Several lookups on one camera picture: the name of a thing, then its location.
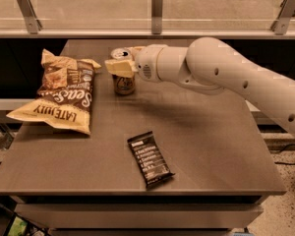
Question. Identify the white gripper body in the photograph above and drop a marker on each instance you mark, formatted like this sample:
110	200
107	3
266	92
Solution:
148	64

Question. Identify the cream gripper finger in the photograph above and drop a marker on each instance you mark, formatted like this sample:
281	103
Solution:
134	50
121	68

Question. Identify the orange soda can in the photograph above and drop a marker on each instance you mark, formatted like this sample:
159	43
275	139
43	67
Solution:
122	85

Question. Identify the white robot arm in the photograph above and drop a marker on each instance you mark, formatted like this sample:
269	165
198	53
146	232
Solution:
210	66

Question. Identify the brown chip bag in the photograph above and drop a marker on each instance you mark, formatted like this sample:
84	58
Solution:
64	99

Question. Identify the glass railing panel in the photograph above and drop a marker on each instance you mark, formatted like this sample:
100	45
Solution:
94	18

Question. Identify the black snack bar wrapper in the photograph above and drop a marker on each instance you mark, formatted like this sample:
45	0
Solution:
149	158

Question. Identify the grey table drawer front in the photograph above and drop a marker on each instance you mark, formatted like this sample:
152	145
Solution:
139	216

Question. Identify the green packet under table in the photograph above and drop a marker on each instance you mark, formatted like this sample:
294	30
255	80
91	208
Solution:
17	227

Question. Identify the middle metal rail bracket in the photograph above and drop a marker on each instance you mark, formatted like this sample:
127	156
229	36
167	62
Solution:
156	16

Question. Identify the metal rail bracket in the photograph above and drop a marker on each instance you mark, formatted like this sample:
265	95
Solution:
32	22
156	16
281	23

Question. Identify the left metal rail bracket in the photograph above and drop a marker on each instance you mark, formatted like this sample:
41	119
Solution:
32	22

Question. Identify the right metal rail bracket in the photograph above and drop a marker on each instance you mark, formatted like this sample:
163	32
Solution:
281	23

